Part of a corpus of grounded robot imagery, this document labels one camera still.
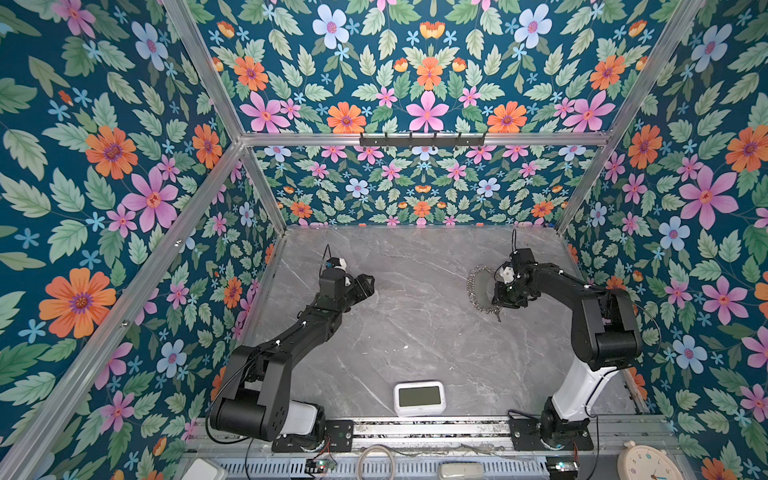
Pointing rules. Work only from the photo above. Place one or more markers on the black hook rail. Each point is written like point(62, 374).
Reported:
point(408, 140)

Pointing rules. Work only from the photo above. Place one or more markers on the white digital timer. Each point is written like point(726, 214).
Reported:
point(419, 398)

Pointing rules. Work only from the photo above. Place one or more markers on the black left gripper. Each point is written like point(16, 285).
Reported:
point(361, 288)

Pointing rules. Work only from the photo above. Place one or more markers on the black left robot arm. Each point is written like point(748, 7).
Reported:
point(254, 399)

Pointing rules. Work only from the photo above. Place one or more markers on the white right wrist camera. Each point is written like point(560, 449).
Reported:
point(507, 274)

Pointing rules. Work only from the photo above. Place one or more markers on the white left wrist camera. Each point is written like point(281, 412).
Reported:
point(336, 263)

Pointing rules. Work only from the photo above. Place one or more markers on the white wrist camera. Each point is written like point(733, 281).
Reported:
point(336, 263)
point(507, 274)

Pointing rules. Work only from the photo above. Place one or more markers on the aluminium frame post back right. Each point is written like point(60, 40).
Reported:
point(682, 19)

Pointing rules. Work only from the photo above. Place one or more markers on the white analog clock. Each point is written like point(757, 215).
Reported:
point(643, 462)

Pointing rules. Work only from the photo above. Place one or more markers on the aluminium frame post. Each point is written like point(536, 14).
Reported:
point(186, 27)
point(682, 19)

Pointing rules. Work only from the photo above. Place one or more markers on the steel key holder plate with rings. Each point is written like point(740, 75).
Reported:
point(479, 286)

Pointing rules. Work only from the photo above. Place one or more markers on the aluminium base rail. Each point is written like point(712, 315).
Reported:
point(606, 434)

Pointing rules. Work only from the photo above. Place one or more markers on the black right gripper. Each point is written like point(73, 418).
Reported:
point(501, 299)

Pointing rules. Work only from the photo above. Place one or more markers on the aluminium frame post back left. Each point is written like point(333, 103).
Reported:
point(186, 27)

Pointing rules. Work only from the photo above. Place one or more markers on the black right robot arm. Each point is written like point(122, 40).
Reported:
point(604, 337)

